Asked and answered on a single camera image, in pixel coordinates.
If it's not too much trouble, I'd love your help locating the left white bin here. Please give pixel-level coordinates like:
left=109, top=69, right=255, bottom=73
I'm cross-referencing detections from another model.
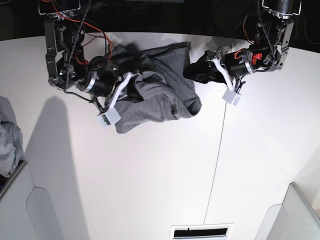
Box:
left=0, top=162, right=38, bottom=240

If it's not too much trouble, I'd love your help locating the light grey cloth pile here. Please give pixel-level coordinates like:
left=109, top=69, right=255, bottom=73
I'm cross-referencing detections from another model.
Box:
left=0, top=96, right=24, bottom=178

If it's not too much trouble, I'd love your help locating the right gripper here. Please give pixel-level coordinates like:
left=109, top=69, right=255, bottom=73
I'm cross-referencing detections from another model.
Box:
left=77, top=43, right=144, bottom=109

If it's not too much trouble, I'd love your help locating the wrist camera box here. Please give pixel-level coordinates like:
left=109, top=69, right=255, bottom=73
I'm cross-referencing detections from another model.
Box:
left=222, top=88, right=242, bottom=106
left=97, top=107, right=121, bottom=127

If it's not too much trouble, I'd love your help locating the grey t-shirt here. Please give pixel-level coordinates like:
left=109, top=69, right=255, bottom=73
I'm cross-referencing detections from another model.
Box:
left=115, top=41, right=202, bottom=134

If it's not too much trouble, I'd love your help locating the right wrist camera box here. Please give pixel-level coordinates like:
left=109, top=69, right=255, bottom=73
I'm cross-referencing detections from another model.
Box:
left=97, top=107, right=121, bottom=127

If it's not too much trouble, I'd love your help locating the white bin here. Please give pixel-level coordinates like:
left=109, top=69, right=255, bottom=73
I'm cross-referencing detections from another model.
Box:
left=255, top=182, right=320, bottom=240
left=0, top=162, right=38, bottom=240

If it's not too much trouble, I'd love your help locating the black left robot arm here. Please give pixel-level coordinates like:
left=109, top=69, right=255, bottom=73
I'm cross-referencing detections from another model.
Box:
left=183, top=0, right=302, bottom=93

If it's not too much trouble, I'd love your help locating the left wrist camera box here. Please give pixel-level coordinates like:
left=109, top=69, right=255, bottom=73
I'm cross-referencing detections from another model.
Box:
left=222, top=88, right=242, bottom=106

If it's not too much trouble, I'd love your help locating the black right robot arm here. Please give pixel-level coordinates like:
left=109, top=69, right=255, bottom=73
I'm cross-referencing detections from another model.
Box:
left=38, top=0, right=143, bottom=112

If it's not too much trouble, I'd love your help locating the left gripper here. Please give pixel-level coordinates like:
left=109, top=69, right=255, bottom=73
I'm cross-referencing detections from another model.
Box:
left=183, top=48, right=256, bottom=93

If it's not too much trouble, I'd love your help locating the right white bin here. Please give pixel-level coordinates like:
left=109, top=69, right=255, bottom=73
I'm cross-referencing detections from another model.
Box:
left=255, top=182, right=320, bottom=240

